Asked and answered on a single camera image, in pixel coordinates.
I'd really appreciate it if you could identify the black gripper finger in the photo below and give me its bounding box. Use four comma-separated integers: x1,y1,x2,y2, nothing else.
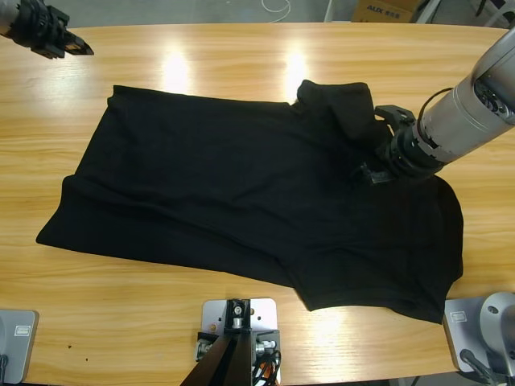
348,159,394,187
59,31,96,57

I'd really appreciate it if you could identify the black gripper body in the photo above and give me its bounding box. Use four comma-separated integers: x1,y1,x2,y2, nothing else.
7,0,71,61
375,125,444,183

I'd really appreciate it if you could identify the black T-shirt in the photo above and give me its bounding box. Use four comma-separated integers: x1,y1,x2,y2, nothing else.
35,79,465,325

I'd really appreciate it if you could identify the cardboard box with AUX print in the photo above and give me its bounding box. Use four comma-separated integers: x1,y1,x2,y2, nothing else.
351,0,416,23

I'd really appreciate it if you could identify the silver metal clamp fitting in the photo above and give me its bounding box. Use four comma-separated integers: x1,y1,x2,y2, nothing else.
254,339,280,359
194,331,216,361

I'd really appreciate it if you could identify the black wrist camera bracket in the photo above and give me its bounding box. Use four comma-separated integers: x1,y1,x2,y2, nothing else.
373,104,418,136

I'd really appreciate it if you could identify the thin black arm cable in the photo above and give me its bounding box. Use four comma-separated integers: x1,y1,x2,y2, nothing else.
418,88,454,122

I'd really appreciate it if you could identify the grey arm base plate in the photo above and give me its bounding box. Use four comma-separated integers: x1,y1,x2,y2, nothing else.
442,292,515,376
0,309,40,384

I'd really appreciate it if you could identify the white cable loop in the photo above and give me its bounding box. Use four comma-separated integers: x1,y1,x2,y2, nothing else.
261,0,292,18

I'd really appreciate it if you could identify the dark camera post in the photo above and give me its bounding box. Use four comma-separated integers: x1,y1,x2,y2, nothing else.
179,298,258,386

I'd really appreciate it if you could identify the white mount block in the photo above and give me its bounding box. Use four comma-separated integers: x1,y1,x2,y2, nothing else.
200,298,281,363

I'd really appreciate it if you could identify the orange and black cable bundle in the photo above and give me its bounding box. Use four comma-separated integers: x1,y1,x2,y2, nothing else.
249,348,283,386

